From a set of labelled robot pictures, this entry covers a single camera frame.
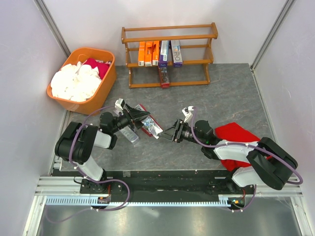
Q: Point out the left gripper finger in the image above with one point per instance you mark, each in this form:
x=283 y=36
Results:
x=133 y=113
x=139 y=124

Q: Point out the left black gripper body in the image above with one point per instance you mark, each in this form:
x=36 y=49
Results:
x=123 y=121

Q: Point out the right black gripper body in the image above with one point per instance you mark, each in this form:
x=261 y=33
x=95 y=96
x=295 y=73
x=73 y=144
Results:
x=187 y=133

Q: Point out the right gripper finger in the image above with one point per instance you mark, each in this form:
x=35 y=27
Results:
x=169 y=134
x=177 y=124

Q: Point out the red silver R&O box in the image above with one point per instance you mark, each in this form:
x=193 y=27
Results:
x=156 y=129
x=164 y=78
x=142 y=108

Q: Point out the purple white R.O toothpaste box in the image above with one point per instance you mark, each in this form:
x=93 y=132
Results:
x=176 y=53

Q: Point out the orange Curaprox toothpaste box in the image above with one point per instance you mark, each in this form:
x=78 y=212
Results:
x=141 y=53

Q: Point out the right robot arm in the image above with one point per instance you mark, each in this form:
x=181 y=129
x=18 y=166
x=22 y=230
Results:
x=262 y=162

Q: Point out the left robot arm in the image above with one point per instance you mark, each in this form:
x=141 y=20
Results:
x=76 y=143

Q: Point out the wooden two-tier shelf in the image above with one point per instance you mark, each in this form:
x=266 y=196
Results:
x=195 y=42

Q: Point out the silver toothpaste box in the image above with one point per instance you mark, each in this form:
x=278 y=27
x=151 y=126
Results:
x=130 y=135

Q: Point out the red cloth on table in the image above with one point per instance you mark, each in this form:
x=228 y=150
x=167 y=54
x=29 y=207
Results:
x=235 y=133

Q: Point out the magenta cloth in bin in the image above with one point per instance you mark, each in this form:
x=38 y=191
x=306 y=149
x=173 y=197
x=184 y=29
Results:
x=102 y=66

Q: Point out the white crumpled cloths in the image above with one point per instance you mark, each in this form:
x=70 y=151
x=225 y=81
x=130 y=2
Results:
x=76 y=83

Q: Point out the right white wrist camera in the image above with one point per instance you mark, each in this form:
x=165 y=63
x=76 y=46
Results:
x=188 y=113

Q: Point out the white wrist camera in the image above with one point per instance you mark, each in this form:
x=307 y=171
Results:
x=188 y=113
x=119 y=106

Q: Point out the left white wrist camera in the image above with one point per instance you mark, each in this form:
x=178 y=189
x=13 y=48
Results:
x=119 y=106

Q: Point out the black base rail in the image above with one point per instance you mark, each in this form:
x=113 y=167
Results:
x=210 y=182

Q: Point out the slotted cable duct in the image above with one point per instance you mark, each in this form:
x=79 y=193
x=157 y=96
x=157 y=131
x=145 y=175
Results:
x=98 y=202

